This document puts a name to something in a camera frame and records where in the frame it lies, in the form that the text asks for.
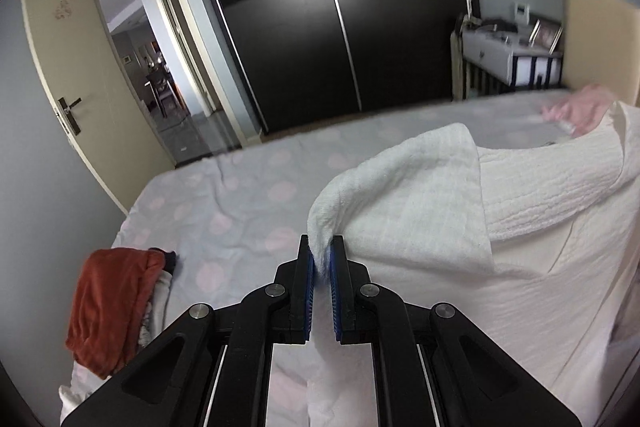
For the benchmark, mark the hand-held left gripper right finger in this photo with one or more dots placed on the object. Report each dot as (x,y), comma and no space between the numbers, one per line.
(334,302)

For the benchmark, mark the beige padded headboard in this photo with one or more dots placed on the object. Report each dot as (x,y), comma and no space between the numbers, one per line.
(595,42)

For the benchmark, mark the pink cat print pillow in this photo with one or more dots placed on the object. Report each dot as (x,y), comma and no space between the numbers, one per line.
(585,107)

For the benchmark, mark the white wall thermostat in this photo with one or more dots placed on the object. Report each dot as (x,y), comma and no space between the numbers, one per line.
(522,13)

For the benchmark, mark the white crinkle cotton garment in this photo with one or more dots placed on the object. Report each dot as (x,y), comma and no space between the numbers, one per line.
(500,257)

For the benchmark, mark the picture frame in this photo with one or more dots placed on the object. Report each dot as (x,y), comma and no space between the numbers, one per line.
(547,36)

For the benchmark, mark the dark wooden chair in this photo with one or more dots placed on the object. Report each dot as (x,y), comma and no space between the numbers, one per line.
(162,89)

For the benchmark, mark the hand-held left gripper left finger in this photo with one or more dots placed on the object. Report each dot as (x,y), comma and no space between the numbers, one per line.
(309,292)

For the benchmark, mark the cream room door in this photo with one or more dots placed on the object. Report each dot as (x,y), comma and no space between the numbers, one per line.
(75,57)

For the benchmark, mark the white nightstand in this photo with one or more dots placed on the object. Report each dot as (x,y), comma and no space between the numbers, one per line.
(490,52)

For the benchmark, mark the rust orange folded sweater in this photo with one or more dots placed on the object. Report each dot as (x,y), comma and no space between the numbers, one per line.
(110,307)

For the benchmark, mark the black folded garment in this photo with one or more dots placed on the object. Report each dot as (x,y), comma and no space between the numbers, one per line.
(170,259)

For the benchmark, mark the black sliding door wardrobe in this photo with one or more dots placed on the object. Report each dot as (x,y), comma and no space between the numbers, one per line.
(300,57)

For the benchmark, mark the dark cloth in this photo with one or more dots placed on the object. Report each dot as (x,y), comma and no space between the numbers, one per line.
(500,26)

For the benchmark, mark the bed with pink-dotted grey sheet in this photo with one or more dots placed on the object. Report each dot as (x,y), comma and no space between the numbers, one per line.
(225,187)

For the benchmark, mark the stack of folded clothes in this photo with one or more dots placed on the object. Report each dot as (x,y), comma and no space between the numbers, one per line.
(155,312)

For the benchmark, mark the cream slatted rack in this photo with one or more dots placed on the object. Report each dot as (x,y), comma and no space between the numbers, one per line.
(457,67)

